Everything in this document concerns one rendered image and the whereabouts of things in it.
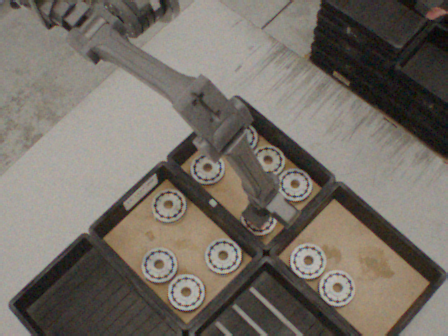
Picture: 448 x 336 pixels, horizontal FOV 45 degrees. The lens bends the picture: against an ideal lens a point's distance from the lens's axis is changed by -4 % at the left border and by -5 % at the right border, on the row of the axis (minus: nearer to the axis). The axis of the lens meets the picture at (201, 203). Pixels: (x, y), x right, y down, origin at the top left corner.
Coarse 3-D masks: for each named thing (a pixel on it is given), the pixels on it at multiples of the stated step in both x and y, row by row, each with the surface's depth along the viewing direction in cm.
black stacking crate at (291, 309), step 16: (256, 272) 149; (272, 272) 152; (240, 288) 147; (256, 288) 155; (272, 288) 155; (288, 288) 151; (224, 304) 146; (240, 304) 154; (256, 304) 153; (272, 304) 153; (288, 304) 153; (304, 304) 150; (208, 320) 145; (224, 320) 152; (240, 320) 152; (256, 320) 152; (272, 320) 152; (288, 320) 151; (304, 320) 151; (320, 320) 150
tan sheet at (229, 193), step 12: (264, 144) 170; (192, 156) 170; (228, 168) 168; (288, 168) 167; (228, 180) 167; (240, 180) 166; (312, 180) 165; (216, 192) 166; (228, 192) 165; (240, 192) 165; (312, 192) 164; (228, 204) 164; (240, 204) 164; (300, 204) 163; (276, 228) 161; (264, 240) 160
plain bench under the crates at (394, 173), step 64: (192, 64) 197; (256, 64) 196; (64, 128) 191; (128, 128) 190; (320, 128) 186; (384, 128) 184; (0, 192) 184; (64, 192) 183; (384, 192) 176; (0, 256) 176; (0, 320) 169
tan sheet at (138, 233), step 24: (144, 216) 164; (192, 216) 163; (120, 240) 162; (144, 240) 162; (168, 240) 161; (192, 240) 161; (192, 264) 158; (240, 264) 158; (216, 288) 156; (192, 312) 154
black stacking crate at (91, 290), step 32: (96, 256) 161; (32, 288) 150; (64, 288) 158; (96, 288) 158; (128, 288) 157; (32, 320) 154; (64, 320) 155; (96, 320) 154; (128, 320) 154; (160, 320) 153
